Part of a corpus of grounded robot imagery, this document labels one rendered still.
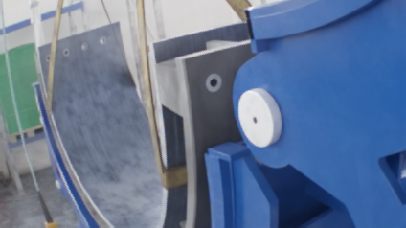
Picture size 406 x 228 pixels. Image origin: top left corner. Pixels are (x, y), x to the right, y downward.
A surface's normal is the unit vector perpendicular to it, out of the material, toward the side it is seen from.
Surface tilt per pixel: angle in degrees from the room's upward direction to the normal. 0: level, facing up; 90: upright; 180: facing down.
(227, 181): 97
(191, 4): 90
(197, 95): 97
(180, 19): 90
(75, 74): 75
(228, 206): 101
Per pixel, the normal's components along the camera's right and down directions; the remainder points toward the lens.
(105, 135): 0.23, -0.61
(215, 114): 0.53, 0.27
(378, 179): -0.84, 0.26
